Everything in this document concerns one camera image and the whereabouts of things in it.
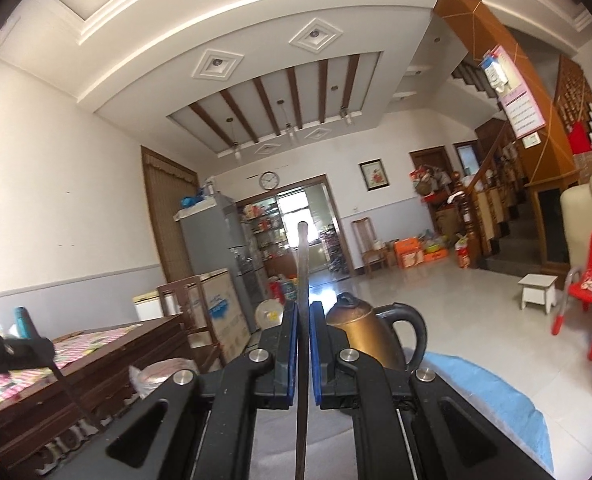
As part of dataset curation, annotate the wall calendar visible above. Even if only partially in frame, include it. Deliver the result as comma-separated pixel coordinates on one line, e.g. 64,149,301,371
480,44,546,139

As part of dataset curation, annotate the small white fan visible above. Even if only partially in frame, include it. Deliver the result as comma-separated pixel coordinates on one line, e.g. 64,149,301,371
255,299,284,330

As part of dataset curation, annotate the blue table cover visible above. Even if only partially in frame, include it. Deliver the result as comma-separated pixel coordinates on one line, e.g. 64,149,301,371
423,352,554,476

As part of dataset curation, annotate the bronze electric kettle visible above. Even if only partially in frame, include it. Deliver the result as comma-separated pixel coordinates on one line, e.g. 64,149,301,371
326,292,427,372

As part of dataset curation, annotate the dark chopstick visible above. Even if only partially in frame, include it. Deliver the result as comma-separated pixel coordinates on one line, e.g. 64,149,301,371
295,221,310,480

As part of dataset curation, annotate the checkered cabinet cloth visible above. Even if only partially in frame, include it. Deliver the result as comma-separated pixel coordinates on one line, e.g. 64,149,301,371
0,323,141,404

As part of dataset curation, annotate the brown window blind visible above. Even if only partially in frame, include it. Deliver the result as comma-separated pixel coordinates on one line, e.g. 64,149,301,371
141,146,198,282

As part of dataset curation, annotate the framed flower picture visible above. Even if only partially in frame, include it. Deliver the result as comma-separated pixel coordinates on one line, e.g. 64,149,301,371
359,159,389,192

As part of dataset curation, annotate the cream sofa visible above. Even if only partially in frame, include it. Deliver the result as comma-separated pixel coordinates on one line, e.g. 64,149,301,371
561,175,592,268

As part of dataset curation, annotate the grey refrigerator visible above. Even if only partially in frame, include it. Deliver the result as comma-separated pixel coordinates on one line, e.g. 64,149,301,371
174,193,269,333

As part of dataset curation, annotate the small white stool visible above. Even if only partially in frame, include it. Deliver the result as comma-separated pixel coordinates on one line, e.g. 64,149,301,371
518,273,556,314

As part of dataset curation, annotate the clear plastic bag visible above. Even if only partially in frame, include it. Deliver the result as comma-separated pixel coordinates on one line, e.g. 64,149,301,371
128,358,200,399

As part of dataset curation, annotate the wooden dining chair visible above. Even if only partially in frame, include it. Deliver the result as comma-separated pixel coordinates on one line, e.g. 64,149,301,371
156,275,226,373

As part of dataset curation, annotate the wooden staircase railing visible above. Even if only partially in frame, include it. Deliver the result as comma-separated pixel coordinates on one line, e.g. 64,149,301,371
448,118,526,268

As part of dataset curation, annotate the grey table cloth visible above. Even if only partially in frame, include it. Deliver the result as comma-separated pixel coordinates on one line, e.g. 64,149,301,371
245,358,418,480

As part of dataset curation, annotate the teal thermos bottle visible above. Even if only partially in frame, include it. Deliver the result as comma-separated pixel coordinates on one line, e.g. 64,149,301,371
14,307,40,339

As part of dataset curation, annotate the round wall clock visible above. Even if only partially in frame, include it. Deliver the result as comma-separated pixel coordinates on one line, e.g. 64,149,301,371
259,171,280,191

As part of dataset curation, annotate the orange cardboard box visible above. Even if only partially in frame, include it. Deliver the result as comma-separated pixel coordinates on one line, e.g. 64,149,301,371
394,237,424,269

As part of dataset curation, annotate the dark carved wooden cabinet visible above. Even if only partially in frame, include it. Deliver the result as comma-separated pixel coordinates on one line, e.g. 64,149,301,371
0,315,222,479

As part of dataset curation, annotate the wooden chair by wall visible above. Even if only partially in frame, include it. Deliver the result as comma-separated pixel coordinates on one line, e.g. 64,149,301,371
351,217,390,278

